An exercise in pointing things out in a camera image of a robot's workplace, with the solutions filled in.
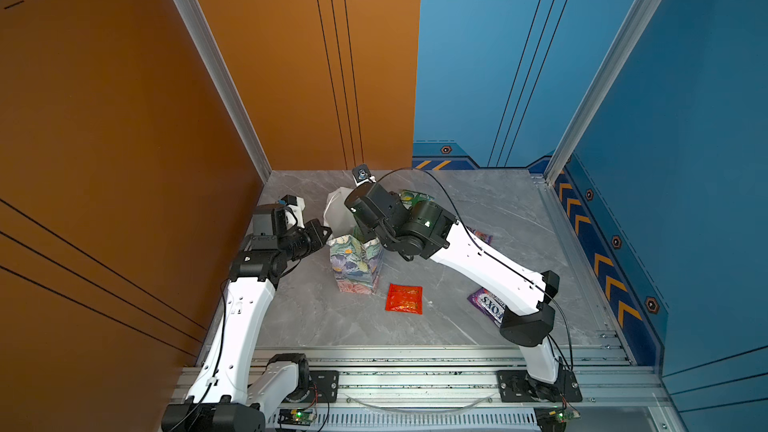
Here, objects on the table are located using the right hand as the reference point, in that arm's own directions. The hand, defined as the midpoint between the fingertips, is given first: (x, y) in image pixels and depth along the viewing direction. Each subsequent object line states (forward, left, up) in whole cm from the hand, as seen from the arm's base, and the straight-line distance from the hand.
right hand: (368, 206), depth 69 cm
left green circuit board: (-37, +18, -34) cm, 54 cm away
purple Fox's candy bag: (+12, -36, -31) cm, 49 cm away
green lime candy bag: (+28, -11, -29) cm, 42 cm away
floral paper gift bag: (-6, +4, -16) cm, 18 cm away
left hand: (0, +10, -8) cm, 13 cm away
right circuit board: (-37, -43, -35) cm, 67 cm away
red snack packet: (-9, -8, -32) cm, 34 cm away
